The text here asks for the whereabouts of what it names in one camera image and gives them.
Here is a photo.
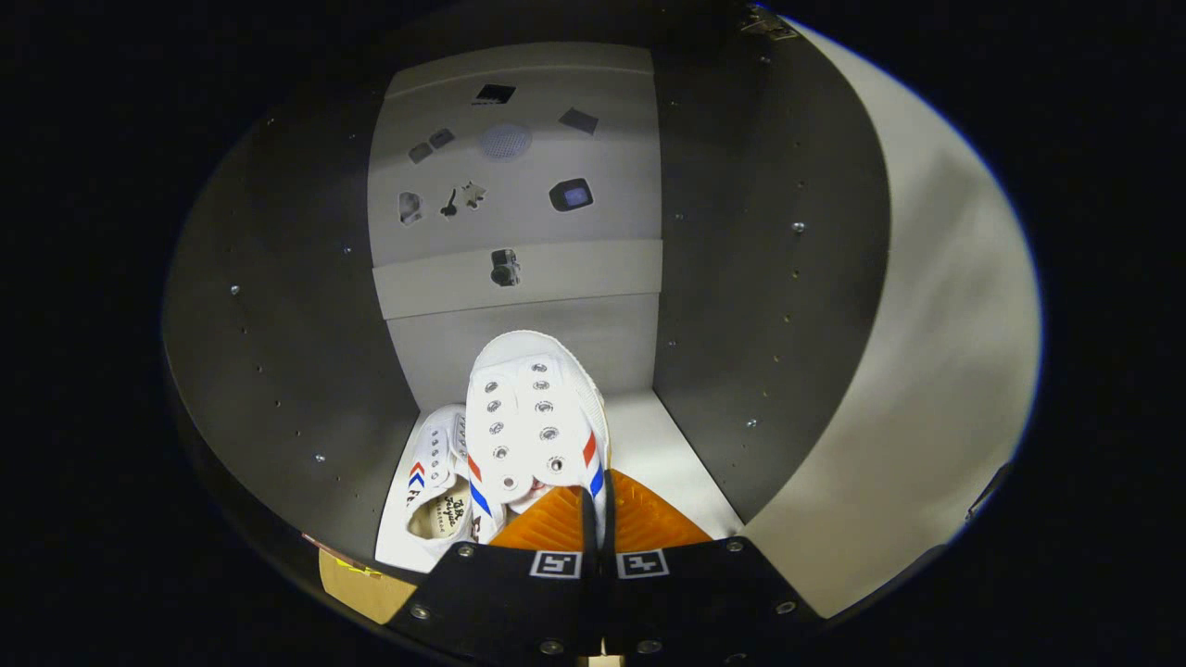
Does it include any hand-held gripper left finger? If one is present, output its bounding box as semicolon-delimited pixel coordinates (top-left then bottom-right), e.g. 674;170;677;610
387;482;601;663

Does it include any white shoe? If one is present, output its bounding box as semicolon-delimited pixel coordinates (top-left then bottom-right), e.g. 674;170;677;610
463;331;612;547
401;405;506;547

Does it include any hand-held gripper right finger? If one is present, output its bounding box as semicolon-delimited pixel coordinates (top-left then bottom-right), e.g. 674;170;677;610
600;468;824;663

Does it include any grey shoe cabinet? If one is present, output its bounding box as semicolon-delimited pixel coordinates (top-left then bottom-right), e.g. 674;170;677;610
162;0;890;594

